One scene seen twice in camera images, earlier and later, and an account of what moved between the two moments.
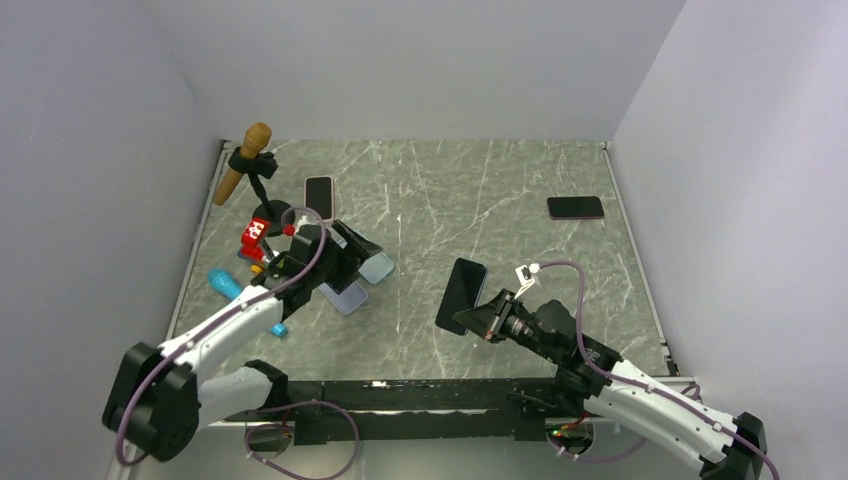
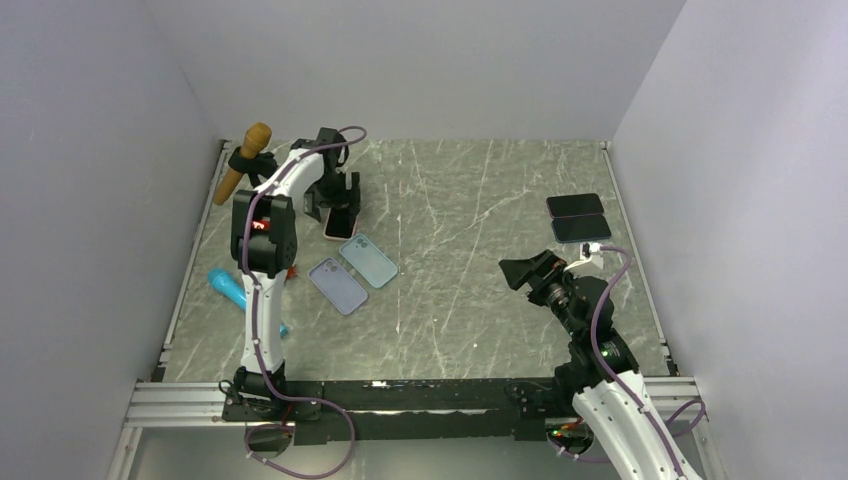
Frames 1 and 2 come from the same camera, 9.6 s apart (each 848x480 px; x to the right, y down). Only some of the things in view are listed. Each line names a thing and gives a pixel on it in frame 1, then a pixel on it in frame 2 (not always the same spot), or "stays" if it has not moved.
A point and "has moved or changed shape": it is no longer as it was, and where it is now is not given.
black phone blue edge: x=461 y=294 to x=580 y=228
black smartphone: x=578 y=207 stays
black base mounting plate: x=411 y=411 stays
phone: x=319 y=195 has moved or changed shape
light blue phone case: x=376 y=268 stays
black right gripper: x=488 y=319 to x=519 y=271
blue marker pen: x=231 y=288 stays
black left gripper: x=348 y=274 to x=351 y=199
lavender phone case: x=349 y=300 stays
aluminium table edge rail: x=198 y=241 stays
